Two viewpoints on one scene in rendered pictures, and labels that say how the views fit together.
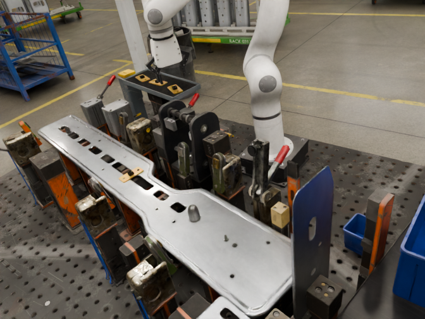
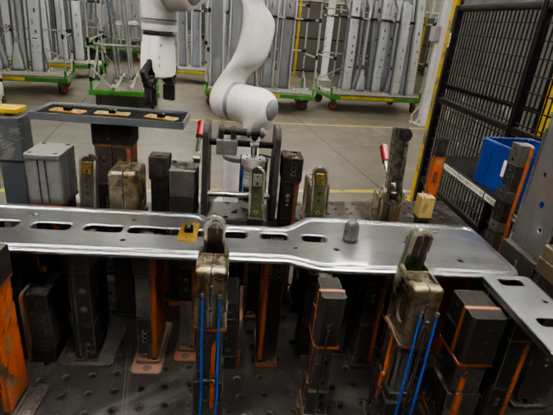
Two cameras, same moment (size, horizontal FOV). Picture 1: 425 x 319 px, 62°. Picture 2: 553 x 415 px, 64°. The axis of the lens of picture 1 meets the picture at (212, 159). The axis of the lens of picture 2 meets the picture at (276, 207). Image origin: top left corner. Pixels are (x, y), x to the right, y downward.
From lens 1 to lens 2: 102 cm
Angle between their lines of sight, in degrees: 52
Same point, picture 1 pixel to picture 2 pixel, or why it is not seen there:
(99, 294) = not seen: outside the picture
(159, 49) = (162, 49)
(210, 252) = not seen: hidden behind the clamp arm
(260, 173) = (397, 166)
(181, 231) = (360, 253)
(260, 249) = (440, 238)
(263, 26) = (257, 45)
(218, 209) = not seen: hidden behind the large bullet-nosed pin
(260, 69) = (264, 93)
